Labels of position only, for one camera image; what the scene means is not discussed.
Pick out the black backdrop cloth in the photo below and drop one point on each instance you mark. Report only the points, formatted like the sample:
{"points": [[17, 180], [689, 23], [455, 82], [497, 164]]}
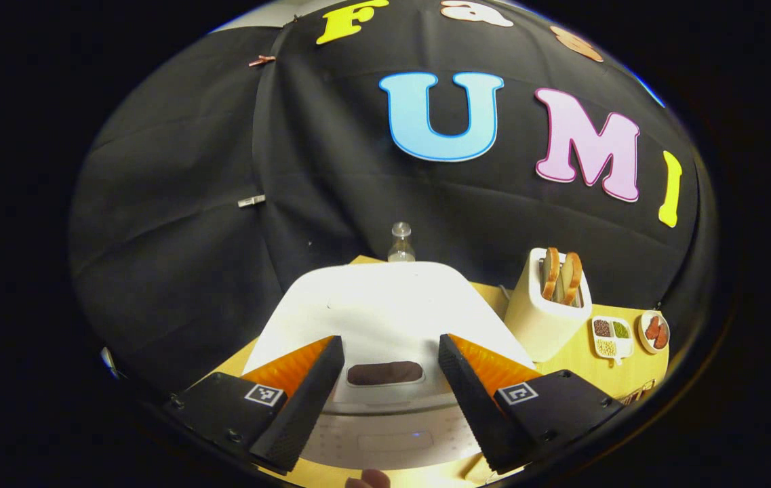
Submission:
{"points": [[175, 203]]}

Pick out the silver cloth clip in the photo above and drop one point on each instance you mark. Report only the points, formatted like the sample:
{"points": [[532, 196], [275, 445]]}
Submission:
{"points": [[251, 200]]}

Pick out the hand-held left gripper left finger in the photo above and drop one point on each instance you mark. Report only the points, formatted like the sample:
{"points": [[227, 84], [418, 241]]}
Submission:
{"points": [[304, 400]]}

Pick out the copper cloth clip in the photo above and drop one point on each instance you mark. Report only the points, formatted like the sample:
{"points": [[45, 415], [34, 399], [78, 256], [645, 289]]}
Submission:
{"points": [[262, 60]]}

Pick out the round white plate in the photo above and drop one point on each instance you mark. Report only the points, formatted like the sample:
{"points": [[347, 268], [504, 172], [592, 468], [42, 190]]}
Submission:
{"points": [[641, 335]]}

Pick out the red meat piece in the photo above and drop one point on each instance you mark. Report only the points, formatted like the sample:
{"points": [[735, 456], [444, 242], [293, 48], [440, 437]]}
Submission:
{"points": [[651, 328], [661, 337]]}

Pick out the white rice cooker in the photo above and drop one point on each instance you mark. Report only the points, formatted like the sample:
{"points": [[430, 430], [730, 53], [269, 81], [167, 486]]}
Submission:
{"points": [[385, 305]]}

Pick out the toasted bread slice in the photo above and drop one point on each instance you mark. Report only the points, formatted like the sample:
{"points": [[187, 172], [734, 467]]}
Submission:
{"points": [[549, 274], [571, 278]]}

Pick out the white divided bean dish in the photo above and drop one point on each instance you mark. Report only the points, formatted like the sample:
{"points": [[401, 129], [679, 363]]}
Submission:
{"points": [[622, 349]]}

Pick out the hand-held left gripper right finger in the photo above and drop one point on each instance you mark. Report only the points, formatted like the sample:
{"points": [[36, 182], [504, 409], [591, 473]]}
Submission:
{"points": [[473, 400]]}

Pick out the white toaster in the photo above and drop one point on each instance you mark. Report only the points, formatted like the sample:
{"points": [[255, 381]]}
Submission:
{"points": [[538, 325]]}

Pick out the clear glass bottle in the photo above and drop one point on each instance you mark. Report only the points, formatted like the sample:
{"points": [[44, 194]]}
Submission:
{"points": [[401, 247]]}

